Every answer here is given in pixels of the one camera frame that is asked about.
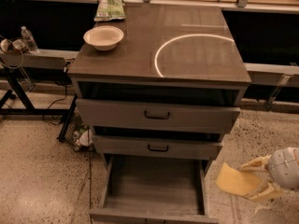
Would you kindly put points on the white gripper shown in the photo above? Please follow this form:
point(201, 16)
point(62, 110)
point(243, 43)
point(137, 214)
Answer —
point(282, 168)

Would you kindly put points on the yellow sponge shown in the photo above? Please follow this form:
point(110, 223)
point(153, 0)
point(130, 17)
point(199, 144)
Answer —
point(232, 181)

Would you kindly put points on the grey middle drawer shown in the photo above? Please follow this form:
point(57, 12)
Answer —
point(150, 147)

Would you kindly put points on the grey drawer cabinet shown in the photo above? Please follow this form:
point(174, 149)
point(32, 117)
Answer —
point(177, 55)

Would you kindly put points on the grey open bottom drawer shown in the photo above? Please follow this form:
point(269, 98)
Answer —
point(149, 190)

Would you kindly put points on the grey top drawer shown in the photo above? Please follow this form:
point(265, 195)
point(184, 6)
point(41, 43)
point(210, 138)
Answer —
point(164, 117)

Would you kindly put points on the white bowl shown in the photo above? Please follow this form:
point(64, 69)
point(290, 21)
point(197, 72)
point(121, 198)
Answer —
point(104, 38)

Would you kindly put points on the green snack bag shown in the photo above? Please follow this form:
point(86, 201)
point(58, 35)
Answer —
point(110, 10)

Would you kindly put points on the clear plastic water bottle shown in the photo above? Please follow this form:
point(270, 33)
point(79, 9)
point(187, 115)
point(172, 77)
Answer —
point(29, 40)

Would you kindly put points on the crumpled items on shelf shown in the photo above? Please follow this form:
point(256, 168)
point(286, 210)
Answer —
point(8, 46)

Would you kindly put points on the wire waste basket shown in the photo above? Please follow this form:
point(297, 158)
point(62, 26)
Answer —
point(79, 135)

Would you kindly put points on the black table frame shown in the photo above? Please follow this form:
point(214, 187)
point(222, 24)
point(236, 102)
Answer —
point(28, 108)

